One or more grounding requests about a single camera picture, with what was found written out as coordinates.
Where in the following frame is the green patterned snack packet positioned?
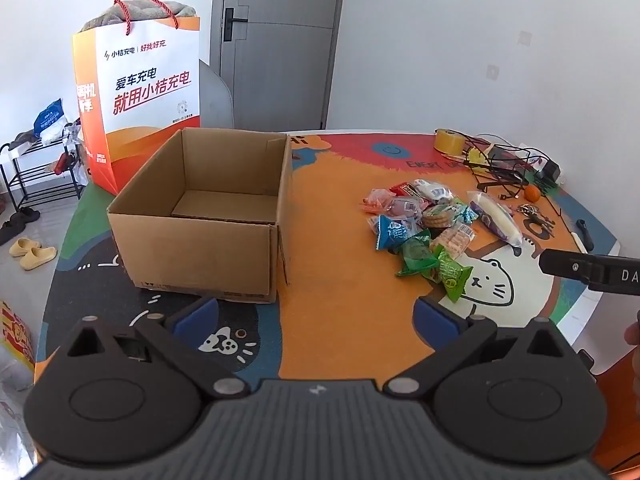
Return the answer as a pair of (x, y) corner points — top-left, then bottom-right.
(396, 230), (442, 278)

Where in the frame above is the red yellow box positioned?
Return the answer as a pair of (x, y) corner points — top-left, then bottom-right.
(0, 300), (36, 376)

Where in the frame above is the black door handle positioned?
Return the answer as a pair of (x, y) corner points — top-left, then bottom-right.
(223, 7), (249, 43)

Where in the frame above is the black marker pen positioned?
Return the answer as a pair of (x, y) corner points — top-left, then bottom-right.
(575, 219), (595, 253)

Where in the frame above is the long white snack packet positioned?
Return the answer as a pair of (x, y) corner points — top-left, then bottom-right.
(467, 191), (523, 247)

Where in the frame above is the black cable tangle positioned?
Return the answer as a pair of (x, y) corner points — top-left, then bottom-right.
(460, 132), (561, 201)

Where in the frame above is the grey cloth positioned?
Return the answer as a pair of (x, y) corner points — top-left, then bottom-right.
(81, 0), (197, 31)

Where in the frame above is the blue snack packet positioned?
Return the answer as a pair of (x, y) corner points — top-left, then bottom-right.
(375, 215), (423, 252)

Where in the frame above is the black shoe rack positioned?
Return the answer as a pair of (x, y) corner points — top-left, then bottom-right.
(0, 120), (88, 211)

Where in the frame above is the bright green snack packet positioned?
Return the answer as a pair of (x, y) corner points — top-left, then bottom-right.
(432, 247), (473, 303)

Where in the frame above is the black wire rack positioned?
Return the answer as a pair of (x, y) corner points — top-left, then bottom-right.
(465, 135), (533, 201)

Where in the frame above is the blue plastic bag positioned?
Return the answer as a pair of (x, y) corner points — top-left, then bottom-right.
(32, 99), (68, 140)

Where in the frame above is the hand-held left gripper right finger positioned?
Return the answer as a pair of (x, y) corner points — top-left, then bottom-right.
(384, 296), (576, 402)

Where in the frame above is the brown cardboard box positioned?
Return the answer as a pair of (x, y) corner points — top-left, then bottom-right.
(106, 127), (292, 304)

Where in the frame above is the grey door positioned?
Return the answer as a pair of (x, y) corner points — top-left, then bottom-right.
(210, 0), (348, 131)

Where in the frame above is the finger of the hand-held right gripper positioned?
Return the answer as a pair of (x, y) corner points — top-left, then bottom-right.
(539, 247), (640, 296)

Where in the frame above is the yellow tape roll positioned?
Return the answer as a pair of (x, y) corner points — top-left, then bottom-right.
(434, 129), (468, 156)

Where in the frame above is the bunch of keys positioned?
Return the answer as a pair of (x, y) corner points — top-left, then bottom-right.
(517, 204), (553, 227)

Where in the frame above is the yellow slipper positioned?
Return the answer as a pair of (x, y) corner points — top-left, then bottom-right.
(9, 239), (43, 258)
(22, 246), (57, 271)

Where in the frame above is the orange white paper bag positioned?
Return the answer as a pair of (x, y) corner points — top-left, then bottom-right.
(71, 0), (203, 196)

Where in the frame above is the pile of assorted snacks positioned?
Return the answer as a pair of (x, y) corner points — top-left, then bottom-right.
(359, 177), (523, 303)

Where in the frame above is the colourful printed table mat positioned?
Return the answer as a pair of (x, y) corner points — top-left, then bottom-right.
(34, 130), (623, 386)

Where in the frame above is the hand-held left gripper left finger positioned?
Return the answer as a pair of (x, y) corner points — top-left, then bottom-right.
(65, 297), (251, 402)

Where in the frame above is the purple snack packet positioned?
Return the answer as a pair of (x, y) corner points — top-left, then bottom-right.
(385, 197), (423, 221)

